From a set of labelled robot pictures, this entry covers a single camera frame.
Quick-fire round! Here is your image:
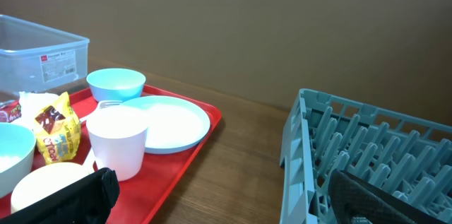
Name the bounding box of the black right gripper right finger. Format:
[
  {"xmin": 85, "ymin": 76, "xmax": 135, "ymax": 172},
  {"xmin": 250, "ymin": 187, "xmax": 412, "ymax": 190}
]
[{"xmin": 328, "ymin": 170, "xmax": 442, "ymax": 224}]

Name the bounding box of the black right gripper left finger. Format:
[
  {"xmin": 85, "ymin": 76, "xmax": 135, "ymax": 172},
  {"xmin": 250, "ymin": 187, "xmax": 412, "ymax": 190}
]
[{"xmin": 1, "ymin": 167, "xmax": 120, "ymax": 224}]

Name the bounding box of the yellow plastic cup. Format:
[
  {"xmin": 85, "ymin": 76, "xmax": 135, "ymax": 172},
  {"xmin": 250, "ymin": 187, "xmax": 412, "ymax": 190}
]
[{"xmin": 11, "ymin": 162, "xmax": 93, "ymax": 213}]

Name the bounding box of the yellow snack wrapper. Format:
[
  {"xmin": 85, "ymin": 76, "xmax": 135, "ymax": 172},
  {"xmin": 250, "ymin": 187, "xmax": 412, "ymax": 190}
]
[{"xmin": 33, "ymin": 92, "xmax": 81, "ymax": 165}]

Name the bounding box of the green bowl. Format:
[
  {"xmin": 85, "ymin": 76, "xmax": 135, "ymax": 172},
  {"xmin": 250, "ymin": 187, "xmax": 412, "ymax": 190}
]
[{"xmin": 1, "ymin": 122, "xmax": 36, "ymax": 198}]

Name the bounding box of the white tissue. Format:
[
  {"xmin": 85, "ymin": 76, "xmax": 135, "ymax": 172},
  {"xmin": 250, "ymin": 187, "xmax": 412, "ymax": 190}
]
[{"xmin": 12, "ymin": 92, "xmax": 59, "ymax": 130}]

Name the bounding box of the red snack wrapper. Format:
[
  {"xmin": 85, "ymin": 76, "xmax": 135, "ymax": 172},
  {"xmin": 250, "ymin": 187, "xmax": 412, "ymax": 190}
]
[{"xmin": 0, "ymin": 100, "xmax": 22, "ymax": 122}]

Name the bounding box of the grey dishwasher rack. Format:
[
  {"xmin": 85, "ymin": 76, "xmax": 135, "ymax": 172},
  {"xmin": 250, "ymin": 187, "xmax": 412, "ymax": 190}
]
[{"xmin": 280, "ymin": 88, "xmax": 451, "ymax": 223}]

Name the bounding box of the clear plastic waste bin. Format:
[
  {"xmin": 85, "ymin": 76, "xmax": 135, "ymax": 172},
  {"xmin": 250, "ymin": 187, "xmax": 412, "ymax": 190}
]
[{"xmin": 1, "ymin": 15, "xmax": 90, "ymax": 95}]

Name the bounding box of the white plastic spoon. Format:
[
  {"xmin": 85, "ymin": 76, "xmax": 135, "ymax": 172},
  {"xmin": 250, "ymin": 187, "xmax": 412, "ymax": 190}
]
[{"xmin": 82, "ymin": 148, "xmax": 95, "ymax": 173}]

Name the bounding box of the pink plastic cup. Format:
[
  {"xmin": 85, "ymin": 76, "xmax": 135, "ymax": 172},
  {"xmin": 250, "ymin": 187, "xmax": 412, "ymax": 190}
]
[{"xmin": 85, "ymin": 105, "xmax": 148, "ymax": 182}]

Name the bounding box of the red plastic tray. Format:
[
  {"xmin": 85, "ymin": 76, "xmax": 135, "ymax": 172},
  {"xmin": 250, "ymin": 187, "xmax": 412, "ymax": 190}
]
[{"xmin": 69, "ymin": 85, "xmax": 222, "ymax": 224}]

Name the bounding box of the white plastic fork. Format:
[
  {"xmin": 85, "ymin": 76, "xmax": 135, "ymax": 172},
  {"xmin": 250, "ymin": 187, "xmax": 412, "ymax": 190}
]
[{"xmin": 79, "ymin": 100, "xmax": 122, "ymax": 124}]

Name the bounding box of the light blue plate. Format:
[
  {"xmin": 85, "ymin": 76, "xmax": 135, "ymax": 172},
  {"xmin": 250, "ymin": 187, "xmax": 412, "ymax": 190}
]
[{"xmin": 123, "ymin": 95, "xmax": 210, "ymax": 155}]

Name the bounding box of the light blue bowl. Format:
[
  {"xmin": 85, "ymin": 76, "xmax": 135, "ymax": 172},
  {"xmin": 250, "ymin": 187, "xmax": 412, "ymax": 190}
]
[{"xmin": 86, "ymin": 68, "xmax": 146, "ymax": 102}]

